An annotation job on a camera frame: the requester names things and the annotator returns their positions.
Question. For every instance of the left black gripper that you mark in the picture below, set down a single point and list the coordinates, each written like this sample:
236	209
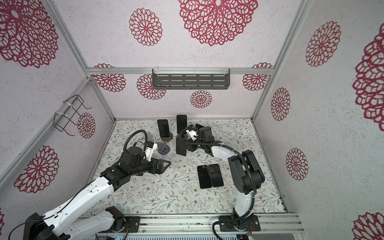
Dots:
160	169

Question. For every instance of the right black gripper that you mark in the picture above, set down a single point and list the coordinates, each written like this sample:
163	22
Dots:
191	145

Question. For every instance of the black phone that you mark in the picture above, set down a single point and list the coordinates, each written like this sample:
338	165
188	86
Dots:
204	177
181	123
215	175
198	126
181	149
163	126

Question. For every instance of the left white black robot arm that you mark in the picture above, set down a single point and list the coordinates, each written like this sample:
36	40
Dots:
59	223

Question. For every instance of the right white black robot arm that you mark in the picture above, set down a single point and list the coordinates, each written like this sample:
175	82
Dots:
246	172

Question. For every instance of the grey round stand front left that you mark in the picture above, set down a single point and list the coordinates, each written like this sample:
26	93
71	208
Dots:
163	148

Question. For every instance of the wooden round stand back left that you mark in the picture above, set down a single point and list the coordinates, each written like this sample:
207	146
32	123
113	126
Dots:
167	139

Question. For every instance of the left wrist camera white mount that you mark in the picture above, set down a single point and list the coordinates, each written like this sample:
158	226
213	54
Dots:
149	152

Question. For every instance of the grey slotted wall shelf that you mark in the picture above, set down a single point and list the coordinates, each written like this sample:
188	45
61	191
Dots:
191	80

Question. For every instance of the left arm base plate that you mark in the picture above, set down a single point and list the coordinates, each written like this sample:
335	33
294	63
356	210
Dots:
126	223

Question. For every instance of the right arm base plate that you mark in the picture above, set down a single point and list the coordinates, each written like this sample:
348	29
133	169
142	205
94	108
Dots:
248	224

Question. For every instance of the black wire wall rack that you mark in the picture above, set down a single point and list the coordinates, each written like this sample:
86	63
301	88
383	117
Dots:
65	117

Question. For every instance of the aluminium front rail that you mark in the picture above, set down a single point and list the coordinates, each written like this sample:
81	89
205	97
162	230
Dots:
194	224

